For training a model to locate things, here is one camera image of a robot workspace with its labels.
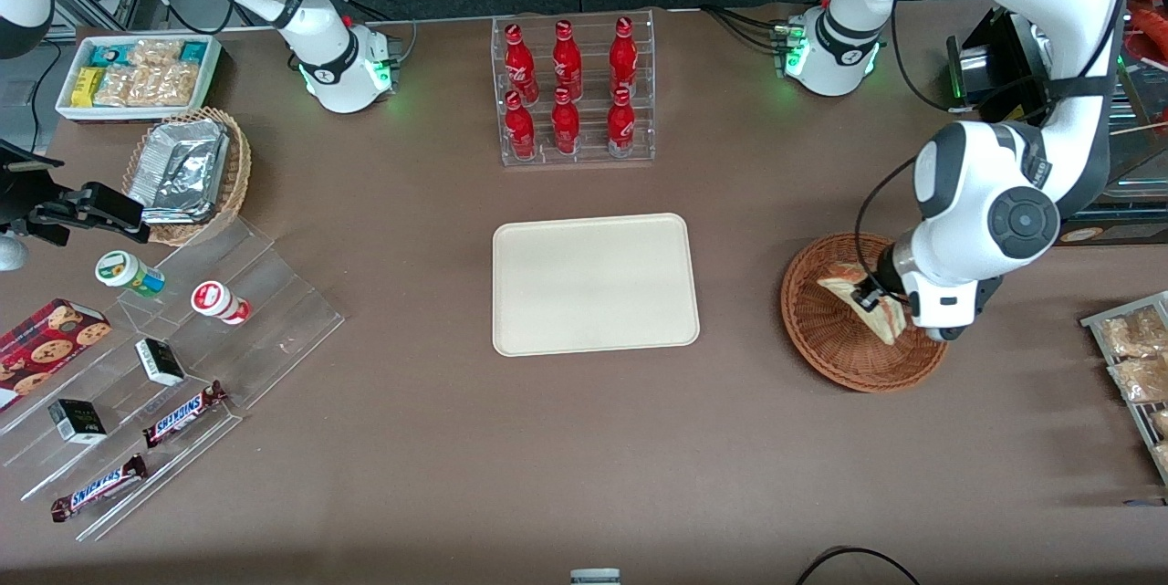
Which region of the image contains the red cookie box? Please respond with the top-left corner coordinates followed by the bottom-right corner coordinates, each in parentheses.
top-left (0, 298), bottom-right (112, 413)

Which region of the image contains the triangular sandwich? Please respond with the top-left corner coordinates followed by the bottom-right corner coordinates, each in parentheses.
top-left (817, 264), bottom-right (910, 346)

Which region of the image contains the aluminium foil container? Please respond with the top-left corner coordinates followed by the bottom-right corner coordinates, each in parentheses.
top-left (127, 118), bottom-right (230, 225)

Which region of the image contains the small black box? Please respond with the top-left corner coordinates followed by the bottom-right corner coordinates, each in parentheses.
top-left (47, 399), bottom-right (108, 445)
top-left (135, 338), bottom-right (186, 387)

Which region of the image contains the white rectangular snack bin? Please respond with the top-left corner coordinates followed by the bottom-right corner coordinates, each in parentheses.
top-left (55, 35), bottom-right (223, 123)

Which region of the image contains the black looped cable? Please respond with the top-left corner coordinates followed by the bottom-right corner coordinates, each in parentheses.
top-left (794, 547), bottom-right (923, 585)

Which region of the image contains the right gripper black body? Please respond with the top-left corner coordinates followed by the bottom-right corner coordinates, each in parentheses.
top-left (0, 140), bottom-right (89, 248)

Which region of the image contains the green capped yogurt bottle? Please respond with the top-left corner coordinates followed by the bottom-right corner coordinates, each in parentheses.
top-left (95, 250), bottom-right (167, 298)

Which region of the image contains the round brown wicker basket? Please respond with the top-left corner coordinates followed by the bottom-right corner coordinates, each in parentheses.
top-left (780, 232), bottom-right (951, 394)

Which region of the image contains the clear acrylic bottle rack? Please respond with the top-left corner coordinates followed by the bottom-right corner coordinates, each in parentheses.
top-left (491, 9), bottom-right (656, 168)

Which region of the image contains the light wicker basket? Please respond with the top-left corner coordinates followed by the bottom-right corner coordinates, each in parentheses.
top-left (121, 107), bottom-right (253, 246)

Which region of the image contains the clear acrylic stepped shelf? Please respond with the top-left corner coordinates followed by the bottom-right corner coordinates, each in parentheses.
top-left (0, 215), bottom-right (346, 542)

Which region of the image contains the tray of packaged snacks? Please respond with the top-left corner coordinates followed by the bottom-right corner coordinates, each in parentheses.
top-left (1080, 291), bottom-right (1168, 486)

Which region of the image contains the black base cable bundle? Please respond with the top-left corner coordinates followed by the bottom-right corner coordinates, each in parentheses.
top-left (333, 0), bottom-right (419, 68)
top-left (701, 5), bottom-right (787, 53)

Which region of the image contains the red cola bottle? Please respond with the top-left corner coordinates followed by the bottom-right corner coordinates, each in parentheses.
top-left (552, 20), bottom-right (583, 102)
top-left (610, 16), bottom-right (638, 99)
top-left (551, 88), bottom-right (581, 155)
top-left (505, 90), bottom-right (537, 160)
top-left (607, 87), bottom-right (637, 158)
top-left (505, 23), bottom-right (539, 104)

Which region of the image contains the black food warmer appliance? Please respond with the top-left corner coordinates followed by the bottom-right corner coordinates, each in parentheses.
top-left (946, 0), bottom-right (1168, 246)

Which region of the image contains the yellow snack bar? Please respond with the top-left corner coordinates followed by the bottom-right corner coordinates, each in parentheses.
top-left (71, 67), bottom-right (106, 109)

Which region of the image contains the clear bag of crackers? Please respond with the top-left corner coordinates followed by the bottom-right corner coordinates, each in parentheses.
top-left (128, 39), bottom-right (183, 71)
top-left (94, 65), bottom-right (152, 108)
top-left (146, 62), bottom-right (200, 108)

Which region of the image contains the cream plastic tray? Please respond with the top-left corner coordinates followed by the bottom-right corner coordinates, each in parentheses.
top-left (492, 213), bottom-right (701, 358)

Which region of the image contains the snickers chocolate bar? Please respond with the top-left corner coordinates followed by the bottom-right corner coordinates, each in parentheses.
top-left (142, 381), bottom-right (229, 449)
top-left (50, 454), bottom-right (149, 523)

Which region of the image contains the red capped yogurt bottle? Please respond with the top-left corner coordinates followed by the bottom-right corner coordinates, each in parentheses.
top-left (191, 280), bottom-right (252, 326)

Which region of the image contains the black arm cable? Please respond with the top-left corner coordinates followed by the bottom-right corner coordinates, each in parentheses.
top-left (854, 154), bottom-right (919, 296)

